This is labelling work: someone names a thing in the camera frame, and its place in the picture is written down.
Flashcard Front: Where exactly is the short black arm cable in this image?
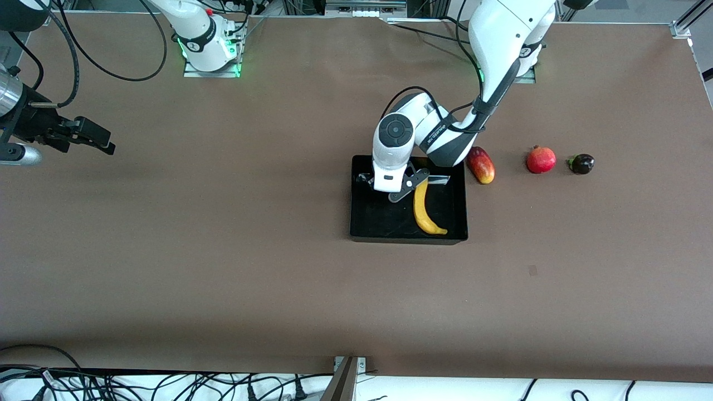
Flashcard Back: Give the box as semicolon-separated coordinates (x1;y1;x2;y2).
8;31;45;91

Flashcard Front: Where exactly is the black rectangular box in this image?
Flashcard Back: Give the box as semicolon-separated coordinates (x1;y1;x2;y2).
349;155;468;246

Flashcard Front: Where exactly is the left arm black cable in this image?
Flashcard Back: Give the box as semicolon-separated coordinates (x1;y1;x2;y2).
383;0;492;135

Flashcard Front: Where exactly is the red pomegranate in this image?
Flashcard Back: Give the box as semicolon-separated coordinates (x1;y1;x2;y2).
526;145;556;174

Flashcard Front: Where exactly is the aluminium profile with bracket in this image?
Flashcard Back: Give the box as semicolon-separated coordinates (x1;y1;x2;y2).
320;355;367;401

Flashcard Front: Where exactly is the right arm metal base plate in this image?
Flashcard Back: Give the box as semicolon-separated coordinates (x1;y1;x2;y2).
183;21;242;79

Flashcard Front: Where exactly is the dark purple mangosteen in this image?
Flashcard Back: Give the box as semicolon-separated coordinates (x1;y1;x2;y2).
567;154;595;175

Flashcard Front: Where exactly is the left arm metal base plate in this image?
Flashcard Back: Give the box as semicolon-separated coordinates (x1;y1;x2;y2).
476;65;537;85

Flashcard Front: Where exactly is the thin black looping cable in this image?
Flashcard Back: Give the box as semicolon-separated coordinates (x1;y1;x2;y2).
51;0;169;83

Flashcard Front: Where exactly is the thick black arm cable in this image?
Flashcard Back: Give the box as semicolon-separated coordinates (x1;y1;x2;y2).
30;0;81;109

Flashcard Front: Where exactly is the yellow banana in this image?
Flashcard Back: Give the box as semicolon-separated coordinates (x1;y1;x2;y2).
413;178;448;236

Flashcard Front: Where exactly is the red yellow mango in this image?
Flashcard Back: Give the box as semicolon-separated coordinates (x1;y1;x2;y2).
467;146;496;185

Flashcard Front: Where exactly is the aluminium corner profile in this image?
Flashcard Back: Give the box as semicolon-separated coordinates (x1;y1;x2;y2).
670;0;713;39

